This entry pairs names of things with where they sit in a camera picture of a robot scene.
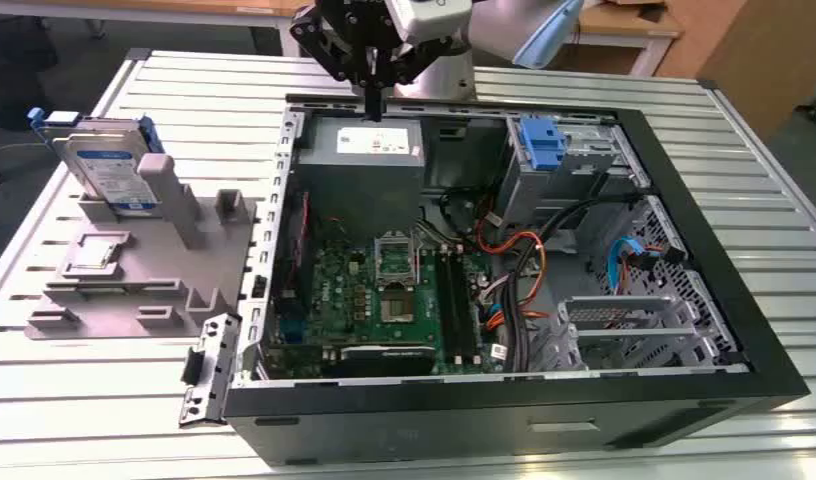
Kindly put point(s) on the metal disk bay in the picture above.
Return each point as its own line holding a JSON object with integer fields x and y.
{"x": 621, "y": 301}

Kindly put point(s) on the black RAM slot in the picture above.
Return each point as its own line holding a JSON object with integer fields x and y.
{"x": 449, "y": 305}
{"x": 468, "y": 305}

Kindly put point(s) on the black graphics card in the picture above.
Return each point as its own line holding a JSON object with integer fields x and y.
{"x": 381, "y": 362}

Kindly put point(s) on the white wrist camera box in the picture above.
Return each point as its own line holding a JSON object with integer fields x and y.
{"x": 428, "y": 20}

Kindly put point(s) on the black office chair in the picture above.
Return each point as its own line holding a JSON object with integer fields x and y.
{"x": 14, "y": 75}

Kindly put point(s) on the brown board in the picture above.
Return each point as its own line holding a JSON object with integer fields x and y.
{"x": 768, "y": 50}

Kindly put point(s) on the blue drive latch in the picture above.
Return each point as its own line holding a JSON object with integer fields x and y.
{"x": 541, "y": 145}

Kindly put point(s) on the black PC case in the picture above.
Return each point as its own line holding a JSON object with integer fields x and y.
{"x": 448, "y": 425}

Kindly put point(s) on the grey power supply unit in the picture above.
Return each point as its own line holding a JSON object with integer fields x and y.
{"x": 361, "y": 190}

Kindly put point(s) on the metal drive cage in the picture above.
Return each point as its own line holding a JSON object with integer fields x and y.
{"x": 581, "y": 165}

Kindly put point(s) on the wooden desk white frame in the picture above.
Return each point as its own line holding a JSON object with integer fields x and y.
{"x": 181, "y": 6}
{"x": 628, "y": 20}

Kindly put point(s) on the green motherboard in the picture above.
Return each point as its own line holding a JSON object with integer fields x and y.
{"x": 343, "y": 320}

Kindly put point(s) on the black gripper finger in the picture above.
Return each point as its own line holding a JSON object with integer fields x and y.
{"x": 414, "y": 65}
{"x": 327, "y": 55}

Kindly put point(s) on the grey parts rack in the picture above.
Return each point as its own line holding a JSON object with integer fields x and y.
{"x": 154, "y": 280}

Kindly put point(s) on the silver CPU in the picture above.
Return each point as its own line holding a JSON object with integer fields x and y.
{"x": 95, "y": 252}

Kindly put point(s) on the hinged metal slot bracket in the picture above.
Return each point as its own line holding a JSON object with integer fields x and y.
{"x": 214, "y": 350}

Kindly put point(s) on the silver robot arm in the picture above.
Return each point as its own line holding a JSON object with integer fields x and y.
{"x": 441, "y": 75}

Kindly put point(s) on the CPU socket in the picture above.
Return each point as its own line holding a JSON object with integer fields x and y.
{"x": 397, "y": 307}

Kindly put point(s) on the hard disk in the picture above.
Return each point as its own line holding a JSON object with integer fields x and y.
{"x": 107, "y": 165}

